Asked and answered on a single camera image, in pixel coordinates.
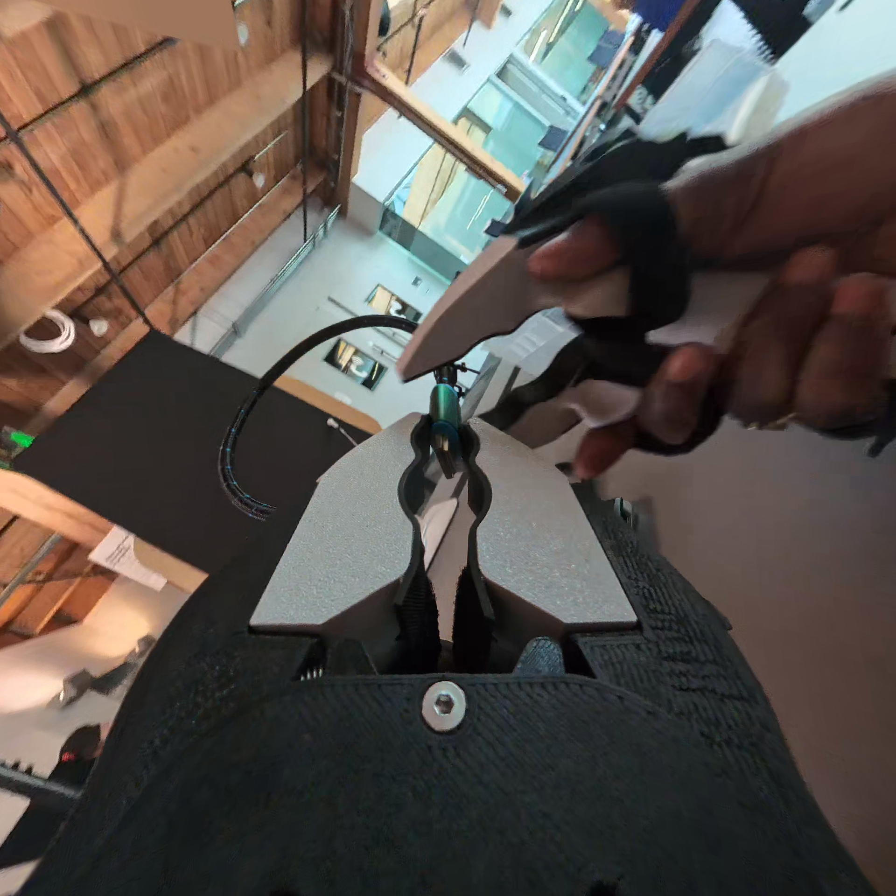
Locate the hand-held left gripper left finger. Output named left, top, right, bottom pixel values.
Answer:
left=248, top=413, right=442, bottom=667

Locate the white paper sign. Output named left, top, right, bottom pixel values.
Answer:
left=89, top=526, right=168, bottom=591

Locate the white cable coil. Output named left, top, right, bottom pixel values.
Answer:
left=19, top=308, right=77, bottom=354

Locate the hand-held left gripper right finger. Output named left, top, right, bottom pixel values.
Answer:
left=451, top=416, right=639, bottom=671

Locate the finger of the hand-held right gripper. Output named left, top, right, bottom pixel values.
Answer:
left=396, top=234, right=583, bottom=383

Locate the framed wall picture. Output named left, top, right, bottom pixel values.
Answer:
left=323, top=338, right=389, bottom=392
left=364, top=283, right=424, bottom=323

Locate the person's right hand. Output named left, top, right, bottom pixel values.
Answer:
left=528, top=73, right=896, bottom=483

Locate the black cable with teal plugs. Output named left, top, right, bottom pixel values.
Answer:
left=218, top=315, right=466, bottom=522

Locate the black board on white stand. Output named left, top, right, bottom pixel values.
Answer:
left=0, top=329, right=384, bottom=596

